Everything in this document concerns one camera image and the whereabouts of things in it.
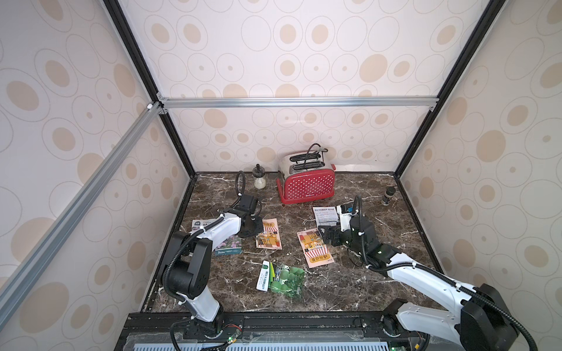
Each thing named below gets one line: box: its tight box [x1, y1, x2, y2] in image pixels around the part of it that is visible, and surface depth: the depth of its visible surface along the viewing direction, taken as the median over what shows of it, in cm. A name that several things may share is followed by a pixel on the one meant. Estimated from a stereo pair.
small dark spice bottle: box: [381, 186, 396, 207], surface depth 105 cm
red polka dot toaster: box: [275, 143, 336, 205], surface depth 102 cm
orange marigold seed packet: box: [255, 217, 283, 250], surface depth 94 cm
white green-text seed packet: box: [312, 206, 339, 227], surface depth 105 cm
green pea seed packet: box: [256, 260, 306, 299], surface depth 85 cm
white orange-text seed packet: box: [296, 227, 335, 269], surface depth 93 cm
